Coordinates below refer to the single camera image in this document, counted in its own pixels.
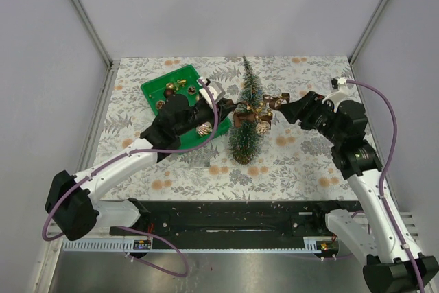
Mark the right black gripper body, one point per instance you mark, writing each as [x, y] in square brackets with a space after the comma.
[326, 125]

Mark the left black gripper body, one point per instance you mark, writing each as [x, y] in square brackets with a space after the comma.
[199, 115]

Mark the green plastic tray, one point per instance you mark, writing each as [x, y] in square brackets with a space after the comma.
[171, 128]

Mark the brown ribbon pinecone ornament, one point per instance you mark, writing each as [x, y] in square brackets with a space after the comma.
[260, 115]

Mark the small green christmas tree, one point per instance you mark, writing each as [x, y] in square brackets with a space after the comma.
[244, 141]

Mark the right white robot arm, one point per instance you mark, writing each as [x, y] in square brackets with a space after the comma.
[391, 259]

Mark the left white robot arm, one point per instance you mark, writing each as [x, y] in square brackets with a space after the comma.
[75, 201]

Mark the gold striped bauble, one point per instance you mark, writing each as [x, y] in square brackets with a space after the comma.
[204, 129]

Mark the small pinecone ornament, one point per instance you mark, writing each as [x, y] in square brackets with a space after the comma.
[191, 90]

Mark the gold bell green ornament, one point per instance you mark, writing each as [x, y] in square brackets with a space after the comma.
[176, 85]

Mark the dark brown ball ornament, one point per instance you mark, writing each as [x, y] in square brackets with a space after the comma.
[168, 93]

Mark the floral patterned table mat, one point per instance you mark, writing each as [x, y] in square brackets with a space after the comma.
[253, 160]

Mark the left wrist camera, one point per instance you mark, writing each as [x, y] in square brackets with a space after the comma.
[211, 92]

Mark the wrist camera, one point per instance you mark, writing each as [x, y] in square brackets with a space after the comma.
[339, 92]
[211, 92]

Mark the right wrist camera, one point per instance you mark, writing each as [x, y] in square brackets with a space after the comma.
[339, 92]

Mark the left aluminium frame post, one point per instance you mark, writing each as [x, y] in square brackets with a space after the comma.
[91, 31]

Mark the aluminium frame post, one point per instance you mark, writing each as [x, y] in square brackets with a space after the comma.
[368, 30]
[91, 31]

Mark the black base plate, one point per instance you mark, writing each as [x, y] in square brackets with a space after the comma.
[290, 217]

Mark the white slotted cable duct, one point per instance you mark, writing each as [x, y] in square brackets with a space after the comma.
[298, 245]

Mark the right aluminium frame post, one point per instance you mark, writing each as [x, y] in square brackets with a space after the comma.
[368, 30]

